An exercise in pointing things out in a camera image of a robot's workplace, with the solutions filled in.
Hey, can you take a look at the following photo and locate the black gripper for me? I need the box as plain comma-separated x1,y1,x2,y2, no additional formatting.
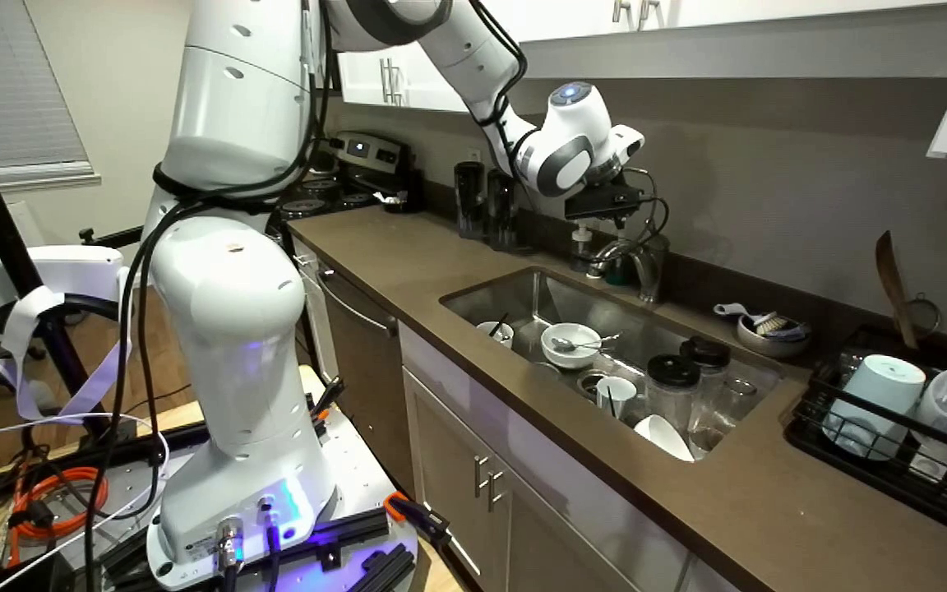
568,214,634,263

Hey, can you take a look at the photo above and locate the chrome faucet handle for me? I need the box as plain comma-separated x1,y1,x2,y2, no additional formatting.
588,247,639,280

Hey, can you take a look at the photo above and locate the chrome kitchen faucet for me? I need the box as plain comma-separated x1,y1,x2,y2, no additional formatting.
591,241,672,308

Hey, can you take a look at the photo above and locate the stainless steel sink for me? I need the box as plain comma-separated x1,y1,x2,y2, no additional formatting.
437,267,788,467

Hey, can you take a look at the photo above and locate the metal spoon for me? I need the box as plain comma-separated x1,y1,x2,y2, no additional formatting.
549,324,623,355

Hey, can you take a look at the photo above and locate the green soap dispenser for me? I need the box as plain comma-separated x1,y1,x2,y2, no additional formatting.
484,164,523,250

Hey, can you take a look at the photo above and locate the white bowl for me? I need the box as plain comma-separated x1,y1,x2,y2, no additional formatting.
537,319,606,372

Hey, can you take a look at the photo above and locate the small white dish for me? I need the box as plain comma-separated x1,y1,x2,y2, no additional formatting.
474,314,519,350

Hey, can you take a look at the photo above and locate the clear dark soap dispenser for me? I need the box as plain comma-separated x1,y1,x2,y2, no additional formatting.
452,157,490,241

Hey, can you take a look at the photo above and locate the clear bottle black lid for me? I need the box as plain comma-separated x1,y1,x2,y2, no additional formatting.
677,336,733,425
645,350,703,436

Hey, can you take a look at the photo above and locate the white mug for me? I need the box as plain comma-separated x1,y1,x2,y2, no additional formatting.
591,372,640,422

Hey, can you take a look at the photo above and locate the soap dish with sponge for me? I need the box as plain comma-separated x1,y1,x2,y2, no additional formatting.
710,298,815,360

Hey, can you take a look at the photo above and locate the white tilted plate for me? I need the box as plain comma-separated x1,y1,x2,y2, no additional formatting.
631,411,701,467

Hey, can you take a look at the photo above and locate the white upper cabinet over sink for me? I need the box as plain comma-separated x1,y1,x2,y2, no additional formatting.
335,0,947,114

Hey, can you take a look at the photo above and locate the black steel stove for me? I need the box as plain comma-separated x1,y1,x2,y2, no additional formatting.
274,129,429,224

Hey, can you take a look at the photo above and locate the white sink base cabinet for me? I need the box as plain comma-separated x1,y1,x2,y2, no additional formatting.
394,322,740,592

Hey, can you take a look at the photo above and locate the brown dishwasher front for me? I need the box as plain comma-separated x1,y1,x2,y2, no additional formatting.
296,242,418,490

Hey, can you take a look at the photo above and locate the wooden spatula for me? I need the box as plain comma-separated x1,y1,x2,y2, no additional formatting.
873,227,944,350

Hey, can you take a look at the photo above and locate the white container in rack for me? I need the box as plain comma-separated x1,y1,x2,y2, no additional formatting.
820,350,931,462

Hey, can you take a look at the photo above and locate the grey robot cart top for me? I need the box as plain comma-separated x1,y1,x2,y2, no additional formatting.
143,358,466,592

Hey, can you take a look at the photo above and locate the black dish rack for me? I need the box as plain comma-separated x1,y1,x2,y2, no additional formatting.
783,345,947,553

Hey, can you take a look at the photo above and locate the white window blind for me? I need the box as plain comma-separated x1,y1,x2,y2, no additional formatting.
0,0,98,188

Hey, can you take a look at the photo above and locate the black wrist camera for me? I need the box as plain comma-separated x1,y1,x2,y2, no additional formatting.
564,182,647,220

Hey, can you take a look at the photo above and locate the black tool orange handle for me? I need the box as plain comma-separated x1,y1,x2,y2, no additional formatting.
386,490,488,586

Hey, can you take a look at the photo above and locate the white strap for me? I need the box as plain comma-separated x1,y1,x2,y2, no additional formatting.
0,241,133,429

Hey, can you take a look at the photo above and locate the orange cable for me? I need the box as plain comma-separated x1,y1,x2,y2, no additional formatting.
8,462,115,569

